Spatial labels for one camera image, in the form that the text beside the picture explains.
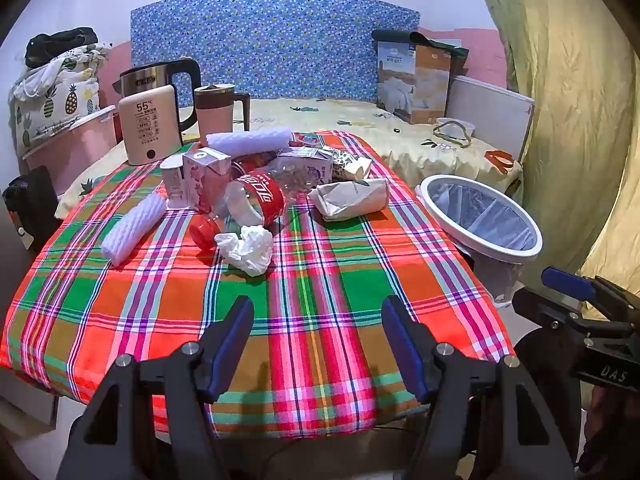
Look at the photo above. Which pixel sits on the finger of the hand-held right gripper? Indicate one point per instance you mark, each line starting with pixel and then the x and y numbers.
pixel 565 280
pixel 545 310

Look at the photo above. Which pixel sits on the pineapple print bag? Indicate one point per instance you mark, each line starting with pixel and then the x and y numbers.
pixel 55 95

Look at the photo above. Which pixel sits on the patterned paper cup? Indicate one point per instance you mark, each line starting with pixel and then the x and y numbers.
pixel 350 162

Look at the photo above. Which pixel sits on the beige water dispenser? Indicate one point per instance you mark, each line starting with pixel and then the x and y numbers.
pixel 150 130

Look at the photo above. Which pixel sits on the white foam fruit net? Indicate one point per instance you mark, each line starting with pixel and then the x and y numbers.
pixel 250 140
pixel 132 230

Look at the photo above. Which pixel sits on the blue floral headboard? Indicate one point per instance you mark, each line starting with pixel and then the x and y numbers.
pixel 275 40

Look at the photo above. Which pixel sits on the yellow green curtain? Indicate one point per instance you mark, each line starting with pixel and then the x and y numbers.
pixel 565 85

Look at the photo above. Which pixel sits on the pink storage box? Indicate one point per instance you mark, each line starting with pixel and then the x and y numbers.
pixel 75 155

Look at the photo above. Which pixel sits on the small white drink cup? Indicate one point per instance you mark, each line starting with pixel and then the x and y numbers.
pixel 172 180

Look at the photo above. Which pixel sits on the clear bin liner bag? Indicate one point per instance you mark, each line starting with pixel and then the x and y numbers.
pixel 480 215

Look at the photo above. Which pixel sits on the white trash bin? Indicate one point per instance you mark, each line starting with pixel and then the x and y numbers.
pixel 430 194

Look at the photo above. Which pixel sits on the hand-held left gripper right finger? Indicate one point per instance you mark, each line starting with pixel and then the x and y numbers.
pixel 400 340

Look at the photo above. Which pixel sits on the black backpack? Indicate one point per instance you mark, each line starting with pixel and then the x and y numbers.
pixel 30 200

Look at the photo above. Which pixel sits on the clear bottle with red label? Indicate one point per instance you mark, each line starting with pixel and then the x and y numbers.
pixel 260 195

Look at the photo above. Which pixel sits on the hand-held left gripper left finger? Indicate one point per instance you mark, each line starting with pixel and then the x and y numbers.
pixel 235 340

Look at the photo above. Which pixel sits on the plaid tablecloth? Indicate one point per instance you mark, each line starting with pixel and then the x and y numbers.
pixel 325 285

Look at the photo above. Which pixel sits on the paper bag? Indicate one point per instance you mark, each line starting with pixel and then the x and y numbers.
pixel 350 197

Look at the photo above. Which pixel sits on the black bag on pineapple bag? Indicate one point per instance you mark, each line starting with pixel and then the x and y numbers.
pixel 60 45

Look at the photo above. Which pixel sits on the white board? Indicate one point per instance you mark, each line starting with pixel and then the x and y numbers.
pixel 490 110

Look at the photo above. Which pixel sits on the white tissue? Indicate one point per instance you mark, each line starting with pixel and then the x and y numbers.
pixel 250 252

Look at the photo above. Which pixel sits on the dark green bag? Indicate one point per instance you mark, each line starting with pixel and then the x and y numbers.
pixel 440 47

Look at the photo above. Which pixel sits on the quilt packaging box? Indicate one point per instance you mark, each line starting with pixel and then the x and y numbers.
pixel 400 85

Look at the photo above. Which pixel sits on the pink drink carton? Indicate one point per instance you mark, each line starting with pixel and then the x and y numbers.
pixel 205 180

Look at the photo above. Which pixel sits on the steel electric kettle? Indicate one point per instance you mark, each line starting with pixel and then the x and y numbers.
pixel 150 77

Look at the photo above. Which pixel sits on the blue white carton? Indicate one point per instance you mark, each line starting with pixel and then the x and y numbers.
pixel 320 170

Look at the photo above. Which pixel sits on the yellow printed bedsheet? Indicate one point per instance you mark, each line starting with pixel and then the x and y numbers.
pixel 390 135

